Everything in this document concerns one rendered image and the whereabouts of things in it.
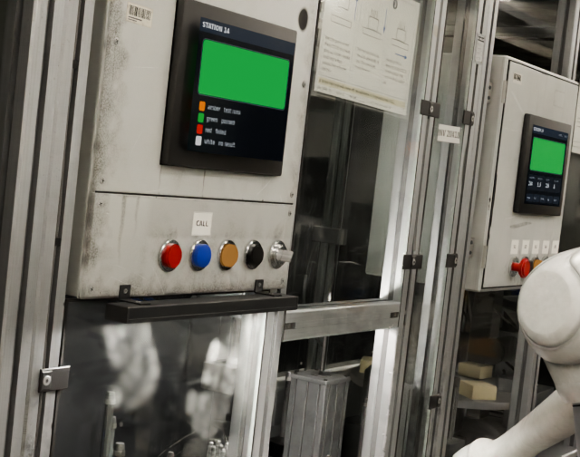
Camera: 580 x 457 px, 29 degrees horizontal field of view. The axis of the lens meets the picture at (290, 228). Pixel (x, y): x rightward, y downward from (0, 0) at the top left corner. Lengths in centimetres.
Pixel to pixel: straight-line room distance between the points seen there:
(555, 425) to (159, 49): 73
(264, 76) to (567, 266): 48
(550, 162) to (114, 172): 133
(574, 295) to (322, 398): 97
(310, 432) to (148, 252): 87
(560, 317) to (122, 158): 52
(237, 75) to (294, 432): 93
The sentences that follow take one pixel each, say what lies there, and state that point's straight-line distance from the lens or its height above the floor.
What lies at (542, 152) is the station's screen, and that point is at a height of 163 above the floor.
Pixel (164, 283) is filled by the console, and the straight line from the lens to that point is 140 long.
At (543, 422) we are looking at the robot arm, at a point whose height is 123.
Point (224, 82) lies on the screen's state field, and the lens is 142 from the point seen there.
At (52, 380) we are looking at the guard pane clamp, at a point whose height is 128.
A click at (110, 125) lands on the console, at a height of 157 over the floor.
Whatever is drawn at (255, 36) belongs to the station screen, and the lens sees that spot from 147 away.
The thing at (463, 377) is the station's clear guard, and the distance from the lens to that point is 233.
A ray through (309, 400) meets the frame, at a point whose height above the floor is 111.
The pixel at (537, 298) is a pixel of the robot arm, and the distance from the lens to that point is 128.
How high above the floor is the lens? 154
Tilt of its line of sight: 3 degrees down
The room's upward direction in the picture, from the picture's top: 6 degrees clockwise
